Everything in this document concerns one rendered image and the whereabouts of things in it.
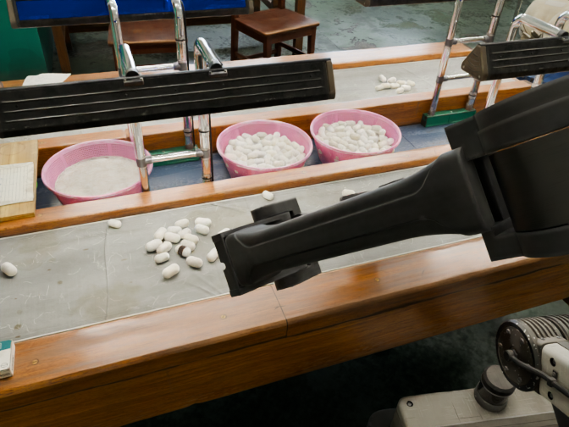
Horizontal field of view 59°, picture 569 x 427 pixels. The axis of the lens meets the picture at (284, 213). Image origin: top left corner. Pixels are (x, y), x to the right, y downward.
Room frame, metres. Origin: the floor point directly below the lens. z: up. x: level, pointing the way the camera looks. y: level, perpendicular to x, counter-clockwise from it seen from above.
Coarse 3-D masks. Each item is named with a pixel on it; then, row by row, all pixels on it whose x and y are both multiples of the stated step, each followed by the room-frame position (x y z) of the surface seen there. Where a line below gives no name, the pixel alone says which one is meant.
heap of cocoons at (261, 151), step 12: (264, 132) 1.32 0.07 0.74; (276, 132) 1.32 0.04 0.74; (240, 144) 1.25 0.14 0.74; (252, 144) 1.25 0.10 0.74; (264, 144) 1.26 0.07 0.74; (276, 144) 1.25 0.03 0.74; (288, 144) 1.26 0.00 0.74; (228, 156) 1.18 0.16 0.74; (240, 156) 1.18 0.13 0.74; (252, 156) 1.19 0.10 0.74; (264, 156) 1.20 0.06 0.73; (276, 156) 1.19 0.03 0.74; (288, 156) 1.20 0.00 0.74; (300, 156) 1.19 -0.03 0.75
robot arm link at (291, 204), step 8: (288, 200) 0.53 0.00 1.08; (296, 200) 0.55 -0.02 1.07; (256, 208) 0.51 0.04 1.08; (264, 208) 0.50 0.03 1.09; (272, 208) 0.51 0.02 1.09; (280, 208) 0.51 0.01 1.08; (288, 208) 0.52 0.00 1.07; (296, 208) 0.53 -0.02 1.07; (256, 216) 0.50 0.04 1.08; (264, 216) 0.50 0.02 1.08; (272, 216) 0.50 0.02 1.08; (296, 216) 0.53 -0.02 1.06; (312, 264) 0.48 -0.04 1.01; (296, 272) 0.46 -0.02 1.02; (304, 272) 0.47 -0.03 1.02; (312, 272) 0.47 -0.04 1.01; (320, 272) 0.48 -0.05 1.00; (280, 280) 0.45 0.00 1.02; (288, 280) 0.45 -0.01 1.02; (296, 280) 0.45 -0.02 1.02; (304, 280) 0.46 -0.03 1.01; (280, 288) 0.44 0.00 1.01
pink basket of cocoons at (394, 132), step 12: (312, 120) 1.36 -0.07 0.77; (324, 120) 1.40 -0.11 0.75; (336, 120) 1.43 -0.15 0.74; (348, 120) 1.44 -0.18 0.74; (372, 120) 1.42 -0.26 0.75; (384, 120) 1.40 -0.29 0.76; (312, 132) 1.29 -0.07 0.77; (396, 132) 1.33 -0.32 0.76; (324, 144) 1.22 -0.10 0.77; (396, 144) 1.24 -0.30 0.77; (324, 156) 1.25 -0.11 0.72; (348, 156) 1.20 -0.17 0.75; (360, 156) 1.19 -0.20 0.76
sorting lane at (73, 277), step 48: (288, 192) 1.02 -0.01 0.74; (336, 192) 1.04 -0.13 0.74; (0, 240) 0.79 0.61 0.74; (48, 240) 0.80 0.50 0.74; (96, 240) 0.81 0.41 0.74; (144, 240) 0.82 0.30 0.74; (432, 240) 0.87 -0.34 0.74; (0, 288) 0.65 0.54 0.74; (48, 288) 0.66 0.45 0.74; (96, 288) 0.67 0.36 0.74; (144, 288) 0.68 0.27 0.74; (192, 288) 0.68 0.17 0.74; (0, 336) 0.54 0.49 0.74
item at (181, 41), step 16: (112, 0) 1.23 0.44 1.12; (176, 0) 1.27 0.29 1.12; (112, 16) 1.19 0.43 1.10; (176, 16) 1.25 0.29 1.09; (112, 32) 1.19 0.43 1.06; (176, 32) 1.25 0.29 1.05; (176, 64) 1.24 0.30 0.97; (128, 128) 1.19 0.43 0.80; (192, 128) 1.26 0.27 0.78; (192, 144) 1.25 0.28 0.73; (176, 160) 1.23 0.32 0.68; (192, 160) 1.24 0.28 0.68
